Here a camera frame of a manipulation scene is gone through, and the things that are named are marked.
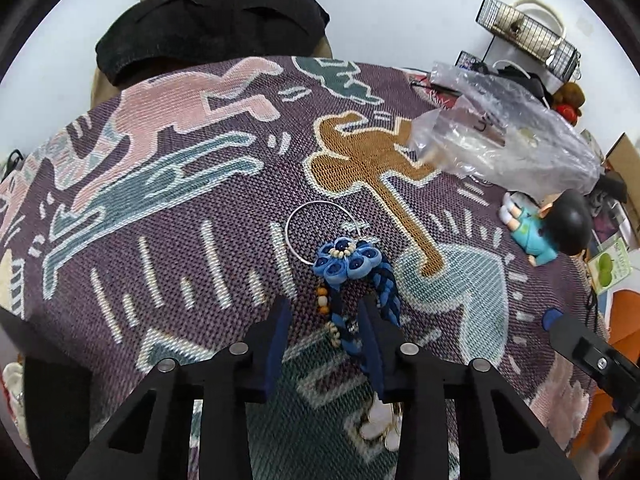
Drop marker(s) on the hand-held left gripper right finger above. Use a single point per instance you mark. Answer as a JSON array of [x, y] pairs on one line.
[[372, 355]]

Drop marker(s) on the black-haired toy figurine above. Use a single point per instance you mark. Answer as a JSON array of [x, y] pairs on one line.
[[570, 220]]

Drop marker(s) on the black cushion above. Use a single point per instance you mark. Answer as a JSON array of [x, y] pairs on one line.
[[210, 25]]

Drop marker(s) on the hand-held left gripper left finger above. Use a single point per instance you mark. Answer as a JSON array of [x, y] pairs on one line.
[[277, 350]]

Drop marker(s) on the clear plastic bag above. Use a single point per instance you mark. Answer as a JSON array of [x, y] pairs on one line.
[[525, 135]]

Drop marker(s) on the purple printed blanket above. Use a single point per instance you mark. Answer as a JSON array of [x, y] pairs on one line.
[[175, 240]]

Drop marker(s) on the blue braided flower ornament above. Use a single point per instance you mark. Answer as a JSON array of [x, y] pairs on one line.
[[345, 260]]

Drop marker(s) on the black bag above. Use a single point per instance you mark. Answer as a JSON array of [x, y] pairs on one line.
[[537, 85]]

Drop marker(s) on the cream headphones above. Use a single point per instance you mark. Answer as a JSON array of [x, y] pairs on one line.
[[525, 27]]

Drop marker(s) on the silver hoop bangle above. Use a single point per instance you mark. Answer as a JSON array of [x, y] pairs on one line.
[[285, 234]]

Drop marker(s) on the brown red plush toy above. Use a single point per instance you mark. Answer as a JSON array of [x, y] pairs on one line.
[[570, 95]]

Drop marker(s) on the large cardboard box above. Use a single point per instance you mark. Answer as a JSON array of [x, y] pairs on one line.
[[625, 155]]

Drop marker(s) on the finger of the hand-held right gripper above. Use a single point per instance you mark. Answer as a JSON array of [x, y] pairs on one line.
[[575, 342]]

